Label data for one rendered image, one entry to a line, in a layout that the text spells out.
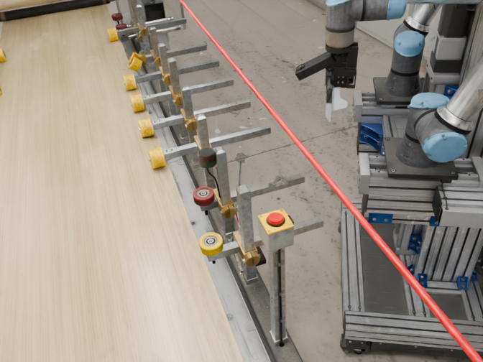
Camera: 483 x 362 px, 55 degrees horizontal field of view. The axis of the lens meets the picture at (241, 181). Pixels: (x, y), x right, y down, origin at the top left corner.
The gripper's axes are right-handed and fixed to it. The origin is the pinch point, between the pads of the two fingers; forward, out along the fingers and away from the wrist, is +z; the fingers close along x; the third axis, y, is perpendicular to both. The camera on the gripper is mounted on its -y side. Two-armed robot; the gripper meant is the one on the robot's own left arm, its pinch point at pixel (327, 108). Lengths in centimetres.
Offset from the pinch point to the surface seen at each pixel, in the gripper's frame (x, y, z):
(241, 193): -17.5, -24.4, 19.4
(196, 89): 80, -63, 36
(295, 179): 23, -10, 46
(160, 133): 89, -90, 70
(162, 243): -20, -53, 42
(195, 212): 26, -55, 70
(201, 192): 7, -44, 41
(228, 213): 3, -34, 47
